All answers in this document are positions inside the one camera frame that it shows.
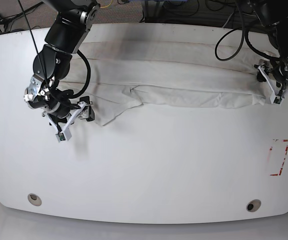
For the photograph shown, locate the black tripod legs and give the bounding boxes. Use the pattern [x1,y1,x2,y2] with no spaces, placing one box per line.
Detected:
[0,1,44,34]

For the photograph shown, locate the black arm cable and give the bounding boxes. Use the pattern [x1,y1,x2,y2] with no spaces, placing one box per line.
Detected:
[56,48,92,100]
[214,0,282,62]

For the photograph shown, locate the red tape rectangle marking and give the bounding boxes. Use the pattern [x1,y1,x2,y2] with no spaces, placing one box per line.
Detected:
[266,139,288,177]

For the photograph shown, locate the table cable grommet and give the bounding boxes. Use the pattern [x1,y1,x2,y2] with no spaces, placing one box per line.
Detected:
[246,199,262,213]
[27,193,42,207]

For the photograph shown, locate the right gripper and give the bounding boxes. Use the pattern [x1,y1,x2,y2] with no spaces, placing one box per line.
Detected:
[42,96,95,133]

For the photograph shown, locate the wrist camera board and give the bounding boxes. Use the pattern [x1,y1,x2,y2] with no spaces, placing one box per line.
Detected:
[270,95,284,105]
[55,128,72,143]

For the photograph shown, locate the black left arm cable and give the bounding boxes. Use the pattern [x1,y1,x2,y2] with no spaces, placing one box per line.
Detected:
[214,0,282,62]

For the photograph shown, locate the left table cable grommet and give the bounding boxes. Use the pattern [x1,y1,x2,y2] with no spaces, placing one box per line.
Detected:
[27,193,42,207]

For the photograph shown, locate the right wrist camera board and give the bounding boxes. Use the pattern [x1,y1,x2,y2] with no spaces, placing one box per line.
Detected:
[55,128,72,143]

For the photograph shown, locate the right table cable grommet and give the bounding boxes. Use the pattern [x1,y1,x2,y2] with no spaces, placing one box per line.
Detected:
[246,199,262,213]

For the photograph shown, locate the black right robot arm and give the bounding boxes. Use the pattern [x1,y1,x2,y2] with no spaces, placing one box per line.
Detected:
[24,0,100,141]

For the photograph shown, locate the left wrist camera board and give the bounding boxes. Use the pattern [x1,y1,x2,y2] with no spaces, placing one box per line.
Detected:
[270,95,284,105]

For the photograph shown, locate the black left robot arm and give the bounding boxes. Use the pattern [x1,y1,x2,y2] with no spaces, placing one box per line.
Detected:
[244,0,288,104]

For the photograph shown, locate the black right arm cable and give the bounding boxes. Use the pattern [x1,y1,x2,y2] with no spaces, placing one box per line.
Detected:
[56,48,92,100]

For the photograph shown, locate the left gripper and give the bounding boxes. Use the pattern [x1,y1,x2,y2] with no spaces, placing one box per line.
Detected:
[253,59,288,98]

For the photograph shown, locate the white T-shirt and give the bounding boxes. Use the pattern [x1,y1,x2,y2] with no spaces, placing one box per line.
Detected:
[58,40,276,127]

